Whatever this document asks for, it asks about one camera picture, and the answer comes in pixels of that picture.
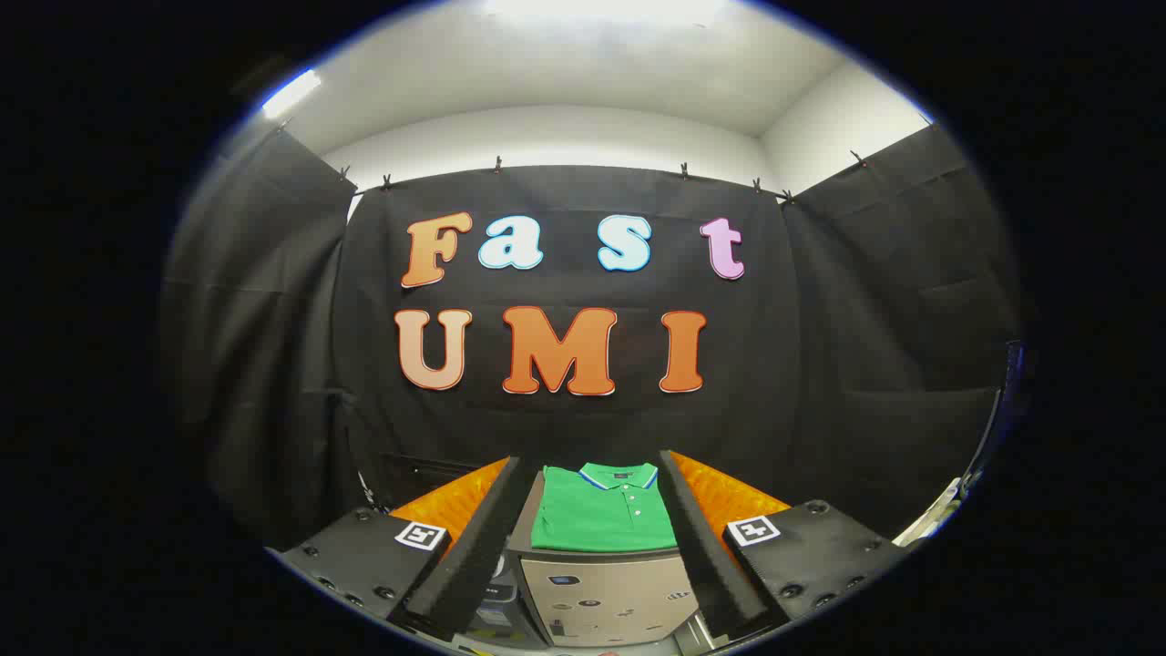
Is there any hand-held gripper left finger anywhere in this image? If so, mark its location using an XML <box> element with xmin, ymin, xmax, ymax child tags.
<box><xmin>278</xmin><ymin>456</ymin><xmax>540</xmax><ymax>641</ymax></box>

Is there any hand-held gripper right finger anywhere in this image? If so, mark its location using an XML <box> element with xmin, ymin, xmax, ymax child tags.
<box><xmin>658</xmin><ymin>449</ymin><xmax>907</xmax><ymax>641</ymax></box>

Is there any green polo shirt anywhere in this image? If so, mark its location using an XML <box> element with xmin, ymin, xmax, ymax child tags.
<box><xmin>530</xmin><ymin>462</ymin><xmax>680</xmax><ymax>553</ymax></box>

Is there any grey cabinet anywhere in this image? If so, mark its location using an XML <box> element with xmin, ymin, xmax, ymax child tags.
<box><xmin>506</xmin><ymin>474</ymin><xmax>707</xmax><ymax>650</ymax></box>

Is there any black backdrop cloth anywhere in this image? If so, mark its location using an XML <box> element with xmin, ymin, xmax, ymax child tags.
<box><xmin>159</xmin><ymin>123</ymin><xmax>1026</xmax><ymax>552</ymax></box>

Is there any colourful printed paper sheet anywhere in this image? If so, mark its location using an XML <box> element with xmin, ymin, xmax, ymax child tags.
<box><xmin>895</xmin><ymin>474</ymin><xmax>987</xmax><ymax>549</ymax></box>

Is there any row of black cloth clips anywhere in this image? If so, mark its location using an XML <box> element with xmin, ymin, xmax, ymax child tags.
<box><xmin>337</xmin><ymin>150</ymin><xmax>868</xmax><ymax>203</ymax></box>

